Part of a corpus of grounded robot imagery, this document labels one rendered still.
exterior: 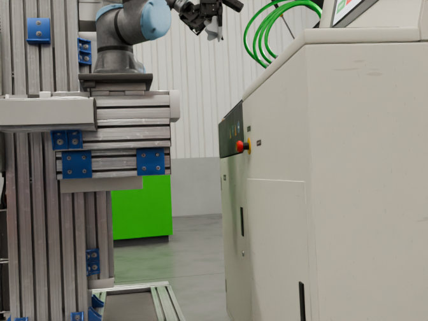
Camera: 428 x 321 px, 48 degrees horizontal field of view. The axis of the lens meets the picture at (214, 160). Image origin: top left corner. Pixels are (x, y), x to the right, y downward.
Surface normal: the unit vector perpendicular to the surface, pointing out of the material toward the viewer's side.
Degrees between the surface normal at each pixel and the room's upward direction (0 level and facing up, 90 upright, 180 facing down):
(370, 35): 90
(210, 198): 90
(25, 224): 90
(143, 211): 90
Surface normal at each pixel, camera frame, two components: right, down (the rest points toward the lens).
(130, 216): 0.32, -0.04
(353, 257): 0.11, -0.03
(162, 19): 0.83, 0.07
